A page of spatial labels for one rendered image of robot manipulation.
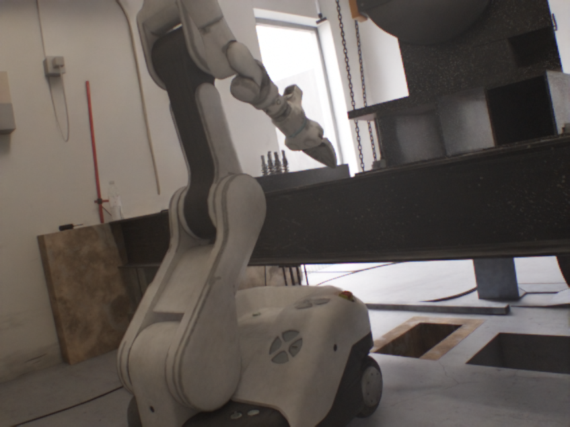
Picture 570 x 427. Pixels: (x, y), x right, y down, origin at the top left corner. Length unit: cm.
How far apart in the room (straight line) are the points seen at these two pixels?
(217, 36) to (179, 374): 71
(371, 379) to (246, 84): 83
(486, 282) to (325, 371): 136
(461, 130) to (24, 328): 216
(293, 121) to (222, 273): 40
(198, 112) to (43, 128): 161
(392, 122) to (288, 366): 105
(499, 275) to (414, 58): 109
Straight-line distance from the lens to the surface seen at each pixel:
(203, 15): 108
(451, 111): 178
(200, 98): 126
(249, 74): 109
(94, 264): 265
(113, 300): 270
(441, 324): 214
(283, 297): 154
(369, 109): 182
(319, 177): 234
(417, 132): 202
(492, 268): 238
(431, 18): 166
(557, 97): 170
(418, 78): 177
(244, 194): 122
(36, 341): 270
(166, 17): 134
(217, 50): 108
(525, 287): 249
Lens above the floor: 66
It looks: 1 degrees down
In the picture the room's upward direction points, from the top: 11 degrees counter-clockwise
